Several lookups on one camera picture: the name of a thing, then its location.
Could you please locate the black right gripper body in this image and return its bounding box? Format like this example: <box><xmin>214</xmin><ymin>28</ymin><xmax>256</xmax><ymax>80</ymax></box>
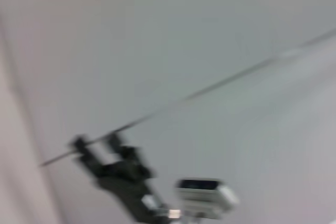
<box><xmin>93</xmin><ymin>145</ymin><xmax>172</xmax><ymax>224</ymax></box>

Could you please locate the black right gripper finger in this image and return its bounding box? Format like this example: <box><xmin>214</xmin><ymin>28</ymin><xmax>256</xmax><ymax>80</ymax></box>
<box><xmin>106</xmin><ymin>132</ymin><xmax>126</xmax><ymax>161</ymax></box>
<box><xmin>68</xmin><ymin>135</ymin><xmax>106</xmax><ymax>178</ymax></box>

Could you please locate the silver right cable connector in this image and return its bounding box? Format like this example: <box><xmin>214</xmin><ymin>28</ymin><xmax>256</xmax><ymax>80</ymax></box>
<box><xmin>166</xmin><ymin>208</ymin><xmax>182</xmax><ymax>220</ymax></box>

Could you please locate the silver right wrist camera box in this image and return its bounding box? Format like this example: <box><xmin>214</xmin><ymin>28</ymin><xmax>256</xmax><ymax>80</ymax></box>
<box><xmin>174</xmin><ymin>177</ymin><xmax>240</xmax><ymax>221</ymax></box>

